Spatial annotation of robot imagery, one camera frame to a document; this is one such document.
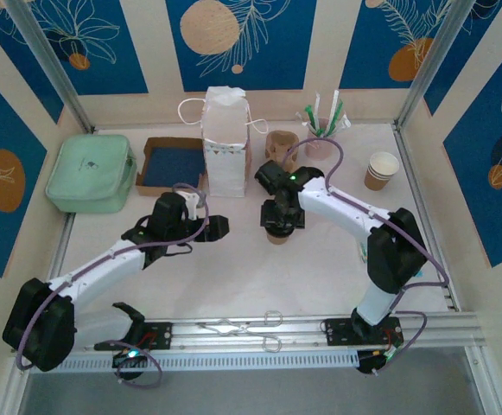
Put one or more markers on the mint green lunch bag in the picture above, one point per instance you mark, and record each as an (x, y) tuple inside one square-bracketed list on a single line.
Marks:
[(86, 173)]

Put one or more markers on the pink straw holder cup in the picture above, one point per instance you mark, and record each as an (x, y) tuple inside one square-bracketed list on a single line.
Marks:
[(319, 153)]

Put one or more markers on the white paper takeout bag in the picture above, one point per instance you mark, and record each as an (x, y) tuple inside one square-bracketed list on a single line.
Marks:
[(226, 164)]

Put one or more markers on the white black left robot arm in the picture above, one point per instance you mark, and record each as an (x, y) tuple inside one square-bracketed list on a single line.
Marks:
[(95, 272)]

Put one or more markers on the brown cardboard tray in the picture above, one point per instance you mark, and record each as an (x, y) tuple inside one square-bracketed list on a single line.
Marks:
[(168, 142)]

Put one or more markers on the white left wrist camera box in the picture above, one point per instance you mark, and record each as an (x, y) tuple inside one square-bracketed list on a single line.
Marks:
[(192, 201)]

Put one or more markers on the aluminium frame post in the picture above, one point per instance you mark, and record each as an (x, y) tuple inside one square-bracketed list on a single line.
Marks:
[(52, 65), (433, 65)]

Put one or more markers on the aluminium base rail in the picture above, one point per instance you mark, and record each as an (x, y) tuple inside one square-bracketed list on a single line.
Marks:
[(298, 330)]

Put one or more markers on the green drinking straw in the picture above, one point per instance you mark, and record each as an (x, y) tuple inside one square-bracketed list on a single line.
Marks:
[(339, 110), (309, 114)]

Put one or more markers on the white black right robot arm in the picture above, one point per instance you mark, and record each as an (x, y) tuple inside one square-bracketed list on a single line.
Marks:
[(397, 255)]

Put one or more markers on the dark blue napkin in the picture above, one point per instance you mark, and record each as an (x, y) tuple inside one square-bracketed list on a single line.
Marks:
[(173, 166)]

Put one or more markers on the black controller board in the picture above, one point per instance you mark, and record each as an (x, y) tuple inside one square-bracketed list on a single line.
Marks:
[(369, 363), (123, 361)]

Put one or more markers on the metal tongs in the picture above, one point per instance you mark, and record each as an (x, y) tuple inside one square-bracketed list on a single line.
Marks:
[(245, 328)]

